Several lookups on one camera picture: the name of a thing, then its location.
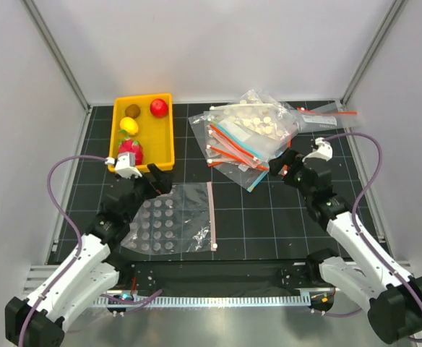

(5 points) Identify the yellow lemon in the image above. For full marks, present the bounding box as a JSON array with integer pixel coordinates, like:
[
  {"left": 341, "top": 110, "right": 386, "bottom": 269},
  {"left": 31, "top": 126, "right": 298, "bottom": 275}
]
[{"left": 119, "top": 116, "right": 139, "bottom": 136}]

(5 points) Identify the orange zipper clear bag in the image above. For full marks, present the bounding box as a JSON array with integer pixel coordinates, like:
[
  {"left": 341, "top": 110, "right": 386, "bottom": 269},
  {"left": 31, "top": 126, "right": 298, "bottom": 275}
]
[{"left": 205, "top": 124, "right": 269, "bottom": 171}]

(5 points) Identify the pink zipper polka dot bag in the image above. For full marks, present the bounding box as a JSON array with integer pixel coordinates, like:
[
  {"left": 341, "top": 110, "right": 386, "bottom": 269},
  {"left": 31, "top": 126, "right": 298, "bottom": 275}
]
[{"left": 121, "top": 182, "right": 218, "bottom": 256}]

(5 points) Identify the red dragon fruit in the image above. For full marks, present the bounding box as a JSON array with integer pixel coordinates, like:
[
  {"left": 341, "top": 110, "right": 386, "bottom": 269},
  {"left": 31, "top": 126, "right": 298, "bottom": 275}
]
[{"left": 118, "top": 137, "right": 144, "bottom": 166}]

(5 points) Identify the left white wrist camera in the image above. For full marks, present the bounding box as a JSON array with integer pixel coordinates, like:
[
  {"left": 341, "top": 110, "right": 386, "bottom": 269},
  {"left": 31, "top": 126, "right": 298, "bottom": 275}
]
[{"left": 105, "top": 152, "right": 142, "bottom": 179}]

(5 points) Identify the aluminium frame post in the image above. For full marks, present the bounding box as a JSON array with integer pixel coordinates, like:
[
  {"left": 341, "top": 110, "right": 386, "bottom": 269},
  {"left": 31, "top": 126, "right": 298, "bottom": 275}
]
[
  {"left": 20, "top": 0, "right": 90, "bottom": 113},
  {"left": 341, "top": 0, "right": 408, "bottom": 106}
]

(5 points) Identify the white polka dot bag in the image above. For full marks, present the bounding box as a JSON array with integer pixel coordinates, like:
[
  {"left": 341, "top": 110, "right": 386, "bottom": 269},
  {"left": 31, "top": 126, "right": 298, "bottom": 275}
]
[{"left": 210, "top": 90, "right": 298, "bottom": 142}]

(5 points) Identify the yellow plastic bin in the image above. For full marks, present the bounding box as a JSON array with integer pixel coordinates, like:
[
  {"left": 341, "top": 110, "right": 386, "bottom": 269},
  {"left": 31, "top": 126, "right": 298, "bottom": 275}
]
[{"left": 108, "top": 93, "right": 175, "bottom": 172}]

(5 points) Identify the blue zipper clear bag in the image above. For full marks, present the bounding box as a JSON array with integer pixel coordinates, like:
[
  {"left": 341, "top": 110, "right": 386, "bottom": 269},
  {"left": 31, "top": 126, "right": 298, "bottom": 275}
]
[{"left": 206, "top": 123, "right": 268, "bottom": 192}]

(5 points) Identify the right aluminium frame post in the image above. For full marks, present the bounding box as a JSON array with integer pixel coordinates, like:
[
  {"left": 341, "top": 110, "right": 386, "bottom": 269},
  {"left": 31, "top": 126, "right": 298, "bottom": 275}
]
[{"left": 341, "top": 0, "right": 408, "bottom": 106}]

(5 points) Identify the left aluminium frame post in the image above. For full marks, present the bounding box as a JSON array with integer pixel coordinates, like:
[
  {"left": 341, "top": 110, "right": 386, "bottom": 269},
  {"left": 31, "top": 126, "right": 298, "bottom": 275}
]
[{"left": 20, "top": 0, "right": 90, "bottom": 113}]

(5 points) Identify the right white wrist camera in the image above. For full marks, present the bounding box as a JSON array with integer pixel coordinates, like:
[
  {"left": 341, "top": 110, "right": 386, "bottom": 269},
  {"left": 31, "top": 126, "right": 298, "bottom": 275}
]
[{"left": 302, "top": 137, "right": 333, "bottom": 162}]

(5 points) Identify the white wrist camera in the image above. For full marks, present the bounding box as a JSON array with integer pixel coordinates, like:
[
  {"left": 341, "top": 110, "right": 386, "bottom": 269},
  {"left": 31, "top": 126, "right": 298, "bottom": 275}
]
[
  {"left": 302, "top": 137, "right": 333, "bottom": 162},
  {"left": 105, "top": 152, "right": 142, "bottom": 179}
]

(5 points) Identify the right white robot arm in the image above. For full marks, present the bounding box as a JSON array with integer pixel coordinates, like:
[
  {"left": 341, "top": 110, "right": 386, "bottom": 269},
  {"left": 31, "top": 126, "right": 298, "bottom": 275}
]
[{"left": 269, "top": 149, "right": 422, "bottom": 344}]

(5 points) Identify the brown kiwi fruit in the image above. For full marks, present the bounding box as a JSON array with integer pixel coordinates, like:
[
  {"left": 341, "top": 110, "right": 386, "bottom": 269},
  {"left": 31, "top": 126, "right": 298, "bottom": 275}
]
[{"left": 125, "top": 104, "right": 141, "bottom": 119}]

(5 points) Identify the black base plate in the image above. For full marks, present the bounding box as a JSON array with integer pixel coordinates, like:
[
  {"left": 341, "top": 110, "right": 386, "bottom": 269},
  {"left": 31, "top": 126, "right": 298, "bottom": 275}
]
[{"left": 119, "top": 260, "right": 332, "bottom": 296}]

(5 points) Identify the slotted cable duct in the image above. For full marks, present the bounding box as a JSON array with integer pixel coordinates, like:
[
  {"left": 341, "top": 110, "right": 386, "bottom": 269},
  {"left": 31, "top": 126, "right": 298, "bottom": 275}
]
[{"left": 94, "top": 295, "right": 311, "bottom": 309}]

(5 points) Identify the red apple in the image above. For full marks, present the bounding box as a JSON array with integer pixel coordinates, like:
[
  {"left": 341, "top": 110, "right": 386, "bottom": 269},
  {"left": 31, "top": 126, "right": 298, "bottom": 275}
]
[{"left": 150, "top": 98, "right": 169, "bottom": 119}]

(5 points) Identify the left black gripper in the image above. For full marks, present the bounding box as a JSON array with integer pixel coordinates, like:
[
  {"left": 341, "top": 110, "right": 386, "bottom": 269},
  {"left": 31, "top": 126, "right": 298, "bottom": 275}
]
[{"left": 116, "top": 163, "right": 172, "bottom": 223}]

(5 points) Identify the red dotted clear bag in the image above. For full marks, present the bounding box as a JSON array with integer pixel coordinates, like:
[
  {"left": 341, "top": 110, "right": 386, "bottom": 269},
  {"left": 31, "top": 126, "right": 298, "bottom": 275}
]
[{"left": 189, "top": 106, "right": 226, "bottom": 155}]

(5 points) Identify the black grid mat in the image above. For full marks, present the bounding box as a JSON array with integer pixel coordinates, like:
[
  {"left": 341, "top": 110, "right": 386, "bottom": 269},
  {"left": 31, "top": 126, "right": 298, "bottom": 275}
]
[{"left": 47, "top": 103, "right": 362, "bottom": 265}]

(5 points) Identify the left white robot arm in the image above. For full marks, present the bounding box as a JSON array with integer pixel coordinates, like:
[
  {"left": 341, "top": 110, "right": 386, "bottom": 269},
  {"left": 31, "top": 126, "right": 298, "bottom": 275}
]
[{"left": 4, "top": 164, "right": 172, "bottom": 346}]

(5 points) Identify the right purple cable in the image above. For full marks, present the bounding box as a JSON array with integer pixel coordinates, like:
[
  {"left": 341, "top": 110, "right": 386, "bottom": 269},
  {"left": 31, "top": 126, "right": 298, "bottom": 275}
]
[{"left": 319, "top": 132, "right": 422, "bottom": 343}]

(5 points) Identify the orange zipper bag far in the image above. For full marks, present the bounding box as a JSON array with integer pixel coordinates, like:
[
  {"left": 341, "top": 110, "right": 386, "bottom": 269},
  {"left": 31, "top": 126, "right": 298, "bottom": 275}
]
[{"left": 294, "top": 103, "right": 361, "bottom": 133}]

